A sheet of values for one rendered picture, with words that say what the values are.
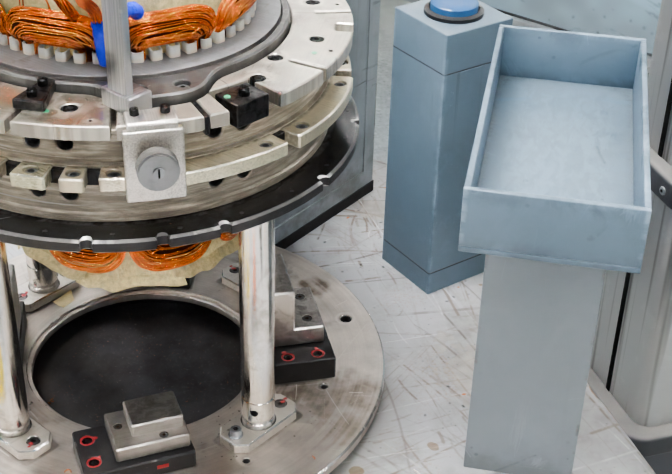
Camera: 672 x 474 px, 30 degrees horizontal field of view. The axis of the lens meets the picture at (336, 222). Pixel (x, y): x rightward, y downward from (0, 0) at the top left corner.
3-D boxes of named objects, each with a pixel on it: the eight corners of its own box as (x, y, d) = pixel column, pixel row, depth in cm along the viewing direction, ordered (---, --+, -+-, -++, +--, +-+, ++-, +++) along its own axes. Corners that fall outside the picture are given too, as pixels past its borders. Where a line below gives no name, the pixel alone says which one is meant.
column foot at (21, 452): (4, 405, 96) (2, 396, 95) (58, 445, 92) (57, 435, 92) (-29, 424, 94) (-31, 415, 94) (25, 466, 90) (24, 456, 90)
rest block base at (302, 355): (273, 385, 99) (273, 365, 98) (256, 325, 105) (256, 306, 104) (336, 377, 100) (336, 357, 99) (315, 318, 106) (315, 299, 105)
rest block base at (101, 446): (73, 446, 92) (71, 431, 91) (178, 423, 95) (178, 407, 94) (86, 493, 88) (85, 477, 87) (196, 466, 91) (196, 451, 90)
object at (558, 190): (586, 561, 87) (651, 211, 72) (431, 535, 88) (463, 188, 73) (594, 345, 107) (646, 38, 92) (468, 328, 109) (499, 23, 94)
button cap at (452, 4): (450, 23, 101) (451, 11, 101) (420, 6, 104) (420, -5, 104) (488, 13, 103) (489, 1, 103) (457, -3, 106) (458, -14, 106)
